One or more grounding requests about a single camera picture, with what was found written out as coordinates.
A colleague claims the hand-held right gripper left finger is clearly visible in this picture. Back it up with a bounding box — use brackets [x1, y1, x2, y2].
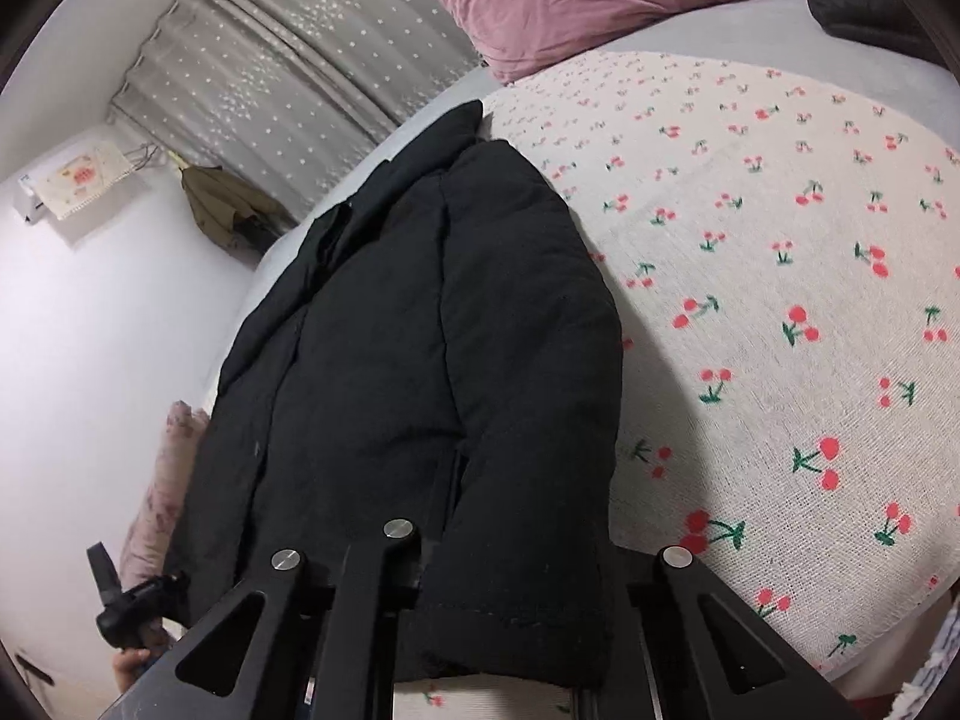
[174, 517, 422, 720]

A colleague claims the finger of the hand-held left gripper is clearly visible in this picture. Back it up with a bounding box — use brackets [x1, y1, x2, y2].
[85, 540, 122, 602]

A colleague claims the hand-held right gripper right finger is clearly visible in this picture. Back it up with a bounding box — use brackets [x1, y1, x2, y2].
[585, 544, 830, 720]

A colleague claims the black padded jacket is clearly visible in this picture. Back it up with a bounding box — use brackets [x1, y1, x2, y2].
[163, 99, 625, 691]

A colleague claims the person's left hand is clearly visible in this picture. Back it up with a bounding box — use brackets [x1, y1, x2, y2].
[111, 647, 154, 692]

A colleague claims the pink floral pillow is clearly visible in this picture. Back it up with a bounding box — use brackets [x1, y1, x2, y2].
[120, 399, 212, 595]

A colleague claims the white blue patterned cloth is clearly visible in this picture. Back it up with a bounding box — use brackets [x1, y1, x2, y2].
[896, 600, 960, 720]

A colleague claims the cherry printed white blanket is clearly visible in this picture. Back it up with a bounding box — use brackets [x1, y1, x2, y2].
[390, 51, 960, 720]

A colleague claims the olive green hanging garment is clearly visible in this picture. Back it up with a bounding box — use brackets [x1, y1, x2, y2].
[180, 163, 283, 253]

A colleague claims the grey dotted curtain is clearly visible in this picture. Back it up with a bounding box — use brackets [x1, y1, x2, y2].
[109, 0, 496, 230]

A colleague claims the grey bed sheet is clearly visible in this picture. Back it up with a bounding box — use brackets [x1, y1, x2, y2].
[255, 0, 960, 271]

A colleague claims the dark grey cloth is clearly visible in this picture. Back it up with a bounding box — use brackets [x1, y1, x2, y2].
[807, 0, 940, 55]

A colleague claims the wall air conditioner with cover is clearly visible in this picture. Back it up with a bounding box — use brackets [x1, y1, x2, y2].
[16, 131, 162, 227]

